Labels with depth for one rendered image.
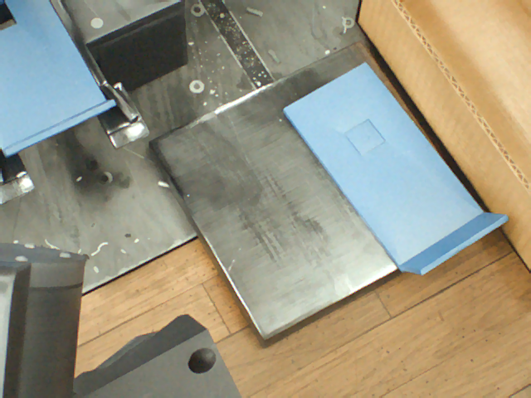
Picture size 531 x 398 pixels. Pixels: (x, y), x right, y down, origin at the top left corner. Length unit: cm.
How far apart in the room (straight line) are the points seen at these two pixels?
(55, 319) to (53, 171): 47
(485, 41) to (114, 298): 33
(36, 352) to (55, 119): 39
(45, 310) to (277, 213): 44
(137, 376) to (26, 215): 40
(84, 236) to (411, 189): 22
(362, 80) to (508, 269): 16
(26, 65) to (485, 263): 33
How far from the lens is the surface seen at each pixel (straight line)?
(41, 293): 31
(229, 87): 79
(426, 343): 73
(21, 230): 76
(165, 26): 75
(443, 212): 74
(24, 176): 68
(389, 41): 79
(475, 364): 74
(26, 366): 31
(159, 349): 38
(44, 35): 72
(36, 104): 70
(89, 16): 73
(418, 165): 75
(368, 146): 75
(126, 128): 69
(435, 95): 76
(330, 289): 72
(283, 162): 75
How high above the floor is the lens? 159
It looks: 66 degrees down
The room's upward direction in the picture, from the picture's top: 6 degrees clockwise
